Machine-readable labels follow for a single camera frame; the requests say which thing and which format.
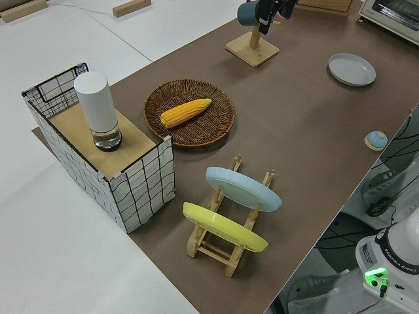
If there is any yellow plate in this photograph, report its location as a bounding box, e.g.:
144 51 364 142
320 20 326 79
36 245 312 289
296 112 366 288
182 201 269 253

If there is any light blue plate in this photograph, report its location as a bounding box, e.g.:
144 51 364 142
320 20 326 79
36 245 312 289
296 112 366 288
206 166 283 213

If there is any brown table mat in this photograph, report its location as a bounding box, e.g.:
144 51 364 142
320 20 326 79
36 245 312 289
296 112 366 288
31 0 419 314

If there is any blue mug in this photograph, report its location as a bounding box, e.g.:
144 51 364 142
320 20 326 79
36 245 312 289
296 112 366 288
236 1 263 27

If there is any thin gray wire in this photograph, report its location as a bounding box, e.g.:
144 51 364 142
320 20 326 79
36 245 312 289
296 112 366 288
45 0 114 16

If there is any wooden plate rack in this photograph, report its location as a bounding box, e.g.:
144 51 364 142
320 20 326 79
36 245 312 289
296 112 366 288
186 154 276 278

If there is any wooden mug tree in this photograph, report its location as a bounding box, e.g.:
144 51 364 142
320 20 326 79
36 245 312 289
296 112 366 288
225 14 280 69

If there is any round wicker basket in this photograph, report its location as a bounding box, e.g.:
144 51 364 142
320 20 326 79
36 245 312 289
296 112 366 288
143 78 236 151

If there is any gray round plate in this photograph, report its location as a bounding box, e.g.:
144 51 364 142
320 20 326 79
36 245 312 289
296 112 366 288
328 52 376 88

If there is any black wire basket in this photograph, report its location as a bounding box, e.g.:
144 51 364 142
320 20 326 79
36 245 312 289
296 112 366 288
35 61 90 118

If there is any blue dome bell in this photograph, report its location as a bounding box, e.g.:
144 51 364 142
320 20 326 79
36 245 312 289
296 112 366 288
365 130 389 151

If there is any yellow corn cob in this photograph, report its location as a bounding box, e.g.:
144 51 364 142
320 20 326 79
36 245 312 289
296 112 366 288
160 97 212 129

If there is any white grid pattern box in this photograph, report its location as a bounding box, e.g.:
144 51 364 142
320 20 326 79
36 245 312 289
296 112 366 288
22 61 176 234

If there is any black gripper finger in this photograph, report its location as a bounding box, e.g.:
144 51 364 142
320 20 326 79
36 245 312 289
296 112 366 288
257 0 274 36
279 0 297 20

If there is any wooden drawer box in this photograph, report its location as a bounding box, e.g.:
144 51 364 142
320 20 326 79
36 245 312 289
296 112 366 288
299 0 354 16

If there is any wooden block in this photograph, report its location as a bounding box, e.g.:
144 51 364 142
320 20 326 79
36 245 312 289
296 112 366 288
0 0 46 23
113 0 152 18

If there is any white toaster oven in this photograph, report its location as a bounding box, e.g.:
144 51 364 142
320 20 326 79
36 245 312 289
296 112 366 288
358 0 419 46

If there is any coiled black cable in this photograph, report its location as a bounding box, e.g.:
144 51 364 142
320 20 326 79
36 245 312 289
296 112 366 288
366 198 397 218

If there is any white cylinder bottle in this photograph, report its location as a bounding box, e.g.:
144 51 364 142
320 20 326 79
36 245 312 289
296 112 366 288
73 72 124 153

